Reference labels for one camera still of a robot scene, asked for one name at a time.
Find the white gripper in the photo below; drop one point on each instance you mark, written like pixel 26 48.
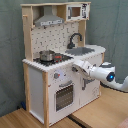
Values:
pixel 84 68

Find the white oven door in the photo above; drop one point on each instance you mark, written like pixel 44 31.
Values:
pixel 63 97

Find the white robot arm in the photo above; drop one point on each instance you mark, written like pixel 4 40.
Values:
pixel 105 73

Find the wooden toy kitchen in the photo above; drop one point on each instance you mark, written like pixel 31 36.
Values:
pixel 38 78

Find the grey toy sink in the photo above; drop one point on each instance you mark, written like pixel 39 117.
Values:
pixel 79 51

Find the black toy faucet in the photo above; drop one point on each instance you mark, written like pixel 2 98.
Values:
pixel 72 42

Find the black toy stovetop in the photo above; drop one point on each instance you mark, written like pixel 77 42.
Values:
pixel 59 58

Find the left red stove knob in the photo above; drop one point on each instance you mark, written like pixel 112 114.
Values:
pixel 56 75

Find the silver toy pot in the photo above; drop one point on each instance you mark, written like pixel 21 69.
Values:
pixel 47 55

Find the grey backdrop curtain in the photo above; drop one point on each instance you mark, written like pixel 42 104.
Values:
pixel 107 27

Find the white toy microwave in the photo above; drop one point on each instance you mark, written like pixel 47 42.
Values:
pixel 77 11

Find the grey range hood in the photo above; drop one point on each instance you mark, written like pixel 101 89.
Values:
pixel 48 18

